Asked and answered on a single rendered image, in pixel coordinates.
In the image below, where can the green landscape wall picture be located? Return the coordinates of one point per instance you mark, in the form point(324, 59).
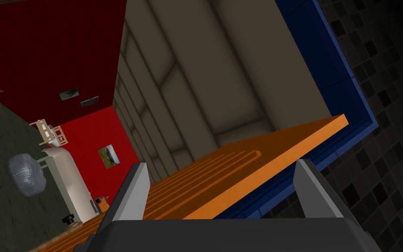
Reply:
point(109, 156)

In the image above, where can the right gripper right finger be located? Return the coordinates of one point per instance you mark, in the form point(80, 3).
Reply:
point(315, 196)

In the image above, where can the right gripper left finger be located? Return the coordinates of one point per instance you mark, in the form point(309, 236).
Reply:
point(135, 196)

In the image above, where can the tan wall shelf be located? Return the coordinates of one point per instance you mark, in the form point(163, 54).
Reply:
point(49, 133)

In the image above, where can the black door knob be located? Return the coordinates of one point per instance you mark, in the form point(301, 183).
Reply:
point(69, 219)

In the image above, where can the small orange box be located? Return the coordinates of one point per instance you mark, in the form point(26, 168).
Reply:
point(100, 204)

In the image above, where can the orange slatted door leaf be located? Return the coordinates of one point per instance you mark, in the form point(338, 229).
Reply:
point(222, 182)

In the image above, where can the grey mesh cushion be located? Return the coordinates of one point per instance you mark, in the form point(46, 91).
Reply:
point(27, 175)

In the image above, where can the dark framed wall picture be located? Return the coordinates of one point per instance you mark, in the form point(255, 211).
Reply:
point(69, 94)

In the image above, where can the grey framed wall picture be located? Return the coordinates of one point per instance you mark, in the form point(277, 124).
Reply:
point(89, 102)

